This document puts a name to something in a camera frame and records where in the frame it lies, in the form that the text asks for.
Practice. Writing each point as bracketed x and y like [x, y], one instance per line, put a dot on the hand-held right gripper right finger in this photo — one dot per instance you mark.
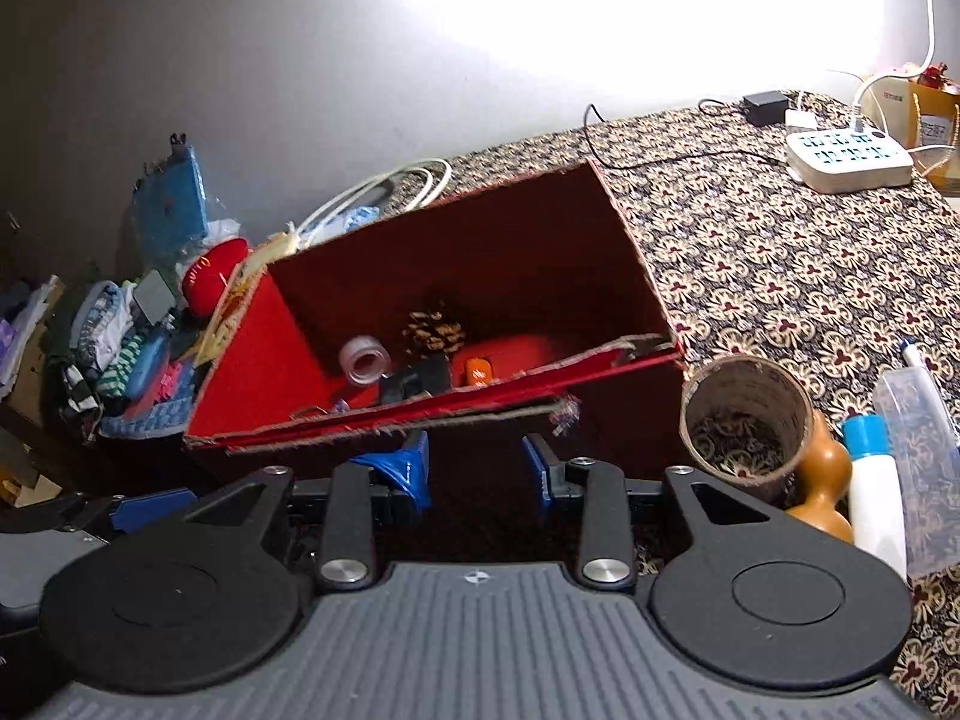
[536, 476]

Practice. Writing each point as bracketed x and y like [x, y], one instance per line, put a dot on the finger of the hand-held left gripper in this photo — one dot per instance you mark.
[154, 510]

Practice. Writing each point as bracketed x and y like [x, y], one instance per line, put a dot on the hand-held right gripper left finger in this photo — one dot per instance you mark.
[405, 474]

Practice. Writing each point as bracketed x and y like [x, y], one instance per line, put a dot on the clear tape roll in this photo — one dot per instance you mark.
[352, 376]

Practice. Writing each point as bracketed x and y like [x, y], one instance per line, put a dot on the orange lighter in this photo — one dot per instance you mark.
[478, 373]

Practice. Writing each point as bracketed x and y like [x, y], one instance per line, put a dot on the red fabric-covered box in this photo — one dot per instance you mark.
[525, 255]

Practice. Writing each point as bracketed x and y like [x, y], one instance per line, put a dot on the blue woven mat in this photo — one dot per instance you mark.
[142, 421]

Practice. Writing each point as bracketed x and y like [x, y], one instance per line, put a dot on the striped cloth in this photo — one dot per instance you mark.
[120, 373]

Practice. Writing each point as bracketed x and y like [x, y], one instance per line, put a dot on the blue pouch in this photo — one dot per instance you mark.
[148, 364]

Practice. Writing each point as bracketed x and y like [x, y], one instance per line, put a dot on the pine cone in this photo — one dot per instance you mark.
[435, 330]

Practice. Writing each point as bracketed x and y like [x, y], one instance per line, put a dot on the pile of clothes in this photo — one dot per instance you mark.
[90, 330]

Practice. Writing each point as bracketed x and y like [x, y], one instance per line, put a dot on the brown cardboard tape roll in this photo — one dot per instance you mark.
[750, 390]

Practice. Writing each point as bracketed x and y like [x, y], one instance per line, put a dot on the red plush toy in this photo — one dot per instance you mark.
[214, 274]

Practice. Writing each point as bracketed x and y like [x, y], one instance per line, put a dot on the small wooden gourd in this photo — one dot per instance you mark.
[825, 481]

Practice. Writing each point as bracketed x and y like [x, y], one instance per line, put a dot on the blue spiral notebook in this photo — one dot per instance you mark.
[172, 199]

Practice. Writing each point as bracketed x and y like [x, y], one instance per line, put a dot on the patterned tablecloth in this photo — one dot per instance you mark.
[787, 270]

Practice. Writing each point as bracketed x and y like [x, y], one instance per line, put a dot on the white glue bottle blue cap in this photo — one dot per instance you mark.
[877, 502]

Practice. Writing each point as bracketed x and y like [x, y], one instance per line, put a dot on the clear plastic bag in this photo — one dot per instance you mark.
[930, 465]

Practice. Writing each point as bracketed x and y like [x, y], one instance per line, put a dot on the black power adapter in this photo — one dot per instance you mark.
[765, 108]

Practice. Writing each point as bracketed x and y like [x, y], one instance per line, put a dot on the white power strip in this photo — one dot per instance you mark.
[847, 169]

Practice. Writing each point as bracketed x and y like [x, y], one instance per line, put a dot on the small white adapter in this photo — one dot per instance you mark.
[801, 120]

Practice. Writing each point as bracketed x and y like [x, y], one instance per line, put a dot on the white carton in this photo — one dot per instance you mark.
[885, 101]

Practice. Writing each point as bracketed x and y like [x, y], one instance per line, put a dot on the small cardboard box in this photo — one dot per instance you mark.
[934, 120]

